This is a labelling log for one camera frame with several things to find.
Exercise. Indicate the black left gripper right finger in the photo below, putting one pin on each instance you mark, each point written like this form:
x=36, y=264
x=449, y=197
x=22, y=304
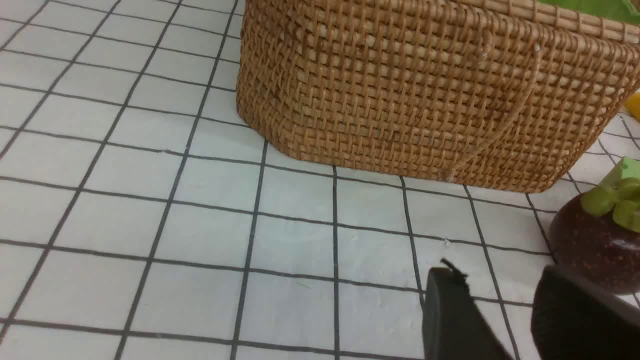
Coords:
x=574, y=319

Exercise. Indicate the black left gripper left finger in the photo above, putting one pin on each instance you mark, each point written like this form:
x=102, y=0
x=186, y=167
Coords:
x=453, y=328

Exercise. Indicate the yellow banana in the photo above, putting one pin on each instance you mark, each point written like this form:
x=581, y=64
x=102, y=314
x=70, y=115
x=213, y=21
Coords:
x=632, y=106

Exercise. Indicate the woven wicker basket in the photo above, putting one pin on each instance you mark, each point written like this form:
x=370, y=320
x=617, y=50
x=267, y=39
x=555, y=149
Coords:
x=498, y=94

